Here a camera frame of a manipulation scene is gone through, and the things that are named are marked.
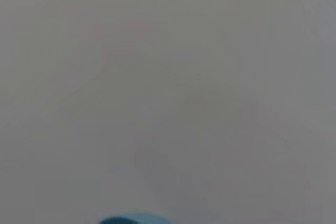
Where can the blue bowl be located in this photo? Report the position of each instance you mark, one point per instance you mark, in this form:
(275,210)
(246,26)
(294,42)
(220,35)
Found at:
(134,220)

